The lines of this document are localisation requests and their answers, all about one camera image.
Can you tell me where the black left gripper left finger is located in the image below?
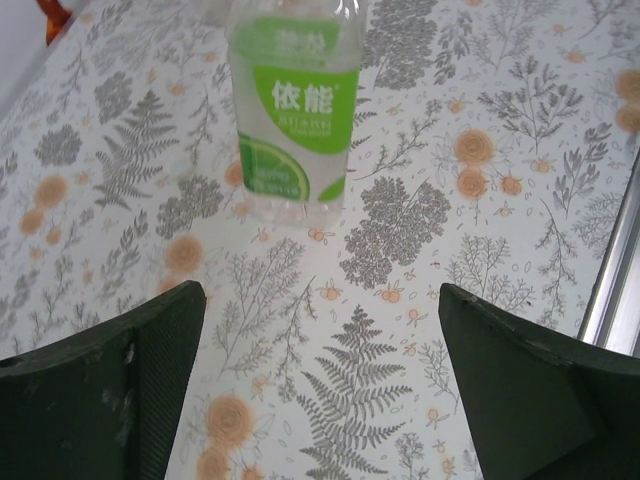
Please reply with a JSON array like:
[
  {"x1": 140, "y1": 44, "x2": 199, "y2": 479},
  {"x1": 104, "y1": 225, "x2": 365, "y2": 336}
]
[{"x1": 0, "y1": 279, "x2": 208, "y2": 480}]

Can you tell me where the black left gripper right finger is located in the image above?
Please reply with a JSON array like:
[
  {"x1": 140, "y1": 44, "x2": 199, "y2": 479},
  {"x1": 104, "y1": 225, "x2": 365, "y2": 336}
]
[{"x1": 437, "y1": 282, "x2": 640, "y2": 480}]

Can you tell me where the green label soda water bottle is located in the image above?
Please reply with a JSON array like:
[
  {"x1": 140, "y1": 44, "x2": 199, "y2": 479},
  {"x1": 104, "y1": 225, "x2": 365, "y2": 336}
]
[{"x1": 224, "y1": 0, "x2": 369, "y2": 230}]

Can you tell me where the floral patterned table mat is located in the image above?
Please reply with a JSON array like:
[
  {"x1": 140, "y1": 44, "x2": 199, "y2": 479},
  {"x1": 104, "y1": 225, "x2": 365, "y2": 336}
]
[{"x1": 0, "y1": 0, "x2": 640, "y2": 480}]

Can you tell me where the aluminium side rail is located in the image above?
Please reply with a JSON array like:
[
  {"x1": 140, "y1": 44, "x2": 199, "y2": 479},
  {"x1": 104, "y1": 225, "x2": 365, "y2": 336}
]
[{"x1": 577, "y1": 147, "x2": 640, "y2": 351}]

